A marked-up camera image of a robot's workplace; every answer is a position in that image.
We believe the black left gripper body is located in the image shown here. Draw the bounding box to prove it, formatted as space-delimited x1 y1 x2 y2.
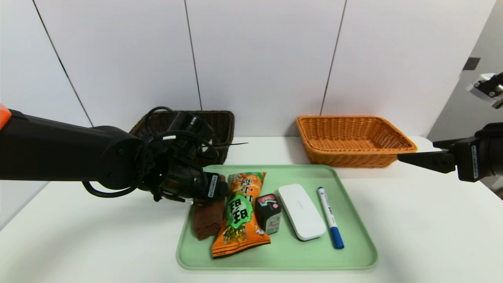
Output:
165 162 222 204

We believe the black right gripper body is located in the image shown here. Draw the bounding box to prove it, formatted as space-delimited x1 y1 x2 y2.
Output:
453 123 503 182

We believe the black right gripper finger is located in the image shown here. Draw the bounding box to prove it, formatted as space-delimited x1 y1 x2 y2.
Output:
432 138 466 150
397 150 456 174

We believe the orange snack bag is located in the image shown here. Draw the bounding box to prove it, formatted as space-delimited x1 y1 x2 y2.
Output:
211 172 272 258

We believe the brown towel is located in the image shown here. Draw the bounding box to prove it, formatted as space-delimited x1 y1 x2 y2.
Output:
193 198 226 241

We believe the white rectangular case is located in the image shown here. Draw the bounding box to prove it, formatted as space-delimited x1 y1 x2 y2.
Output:
278 184 327 241

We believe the dark brown wicker basket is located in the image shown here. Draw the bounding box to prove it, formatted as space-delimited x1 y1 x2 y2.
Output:
130 110 235 165

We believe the orange wicker basket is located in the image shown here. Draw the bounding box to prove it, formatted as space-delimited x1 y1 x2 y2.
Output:
296 115 418 169

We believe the green plastic tray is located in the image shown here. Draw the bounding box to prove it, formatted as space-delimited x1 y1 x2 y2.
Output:
176 164 378 270

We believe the blue and white marker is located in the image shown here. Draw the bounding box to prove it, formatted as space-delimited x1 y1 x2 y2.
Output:
317 187 345 249

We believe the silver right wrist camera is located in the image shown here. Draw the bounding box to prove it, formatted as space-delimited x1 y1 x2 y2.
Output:
466 73 503 109

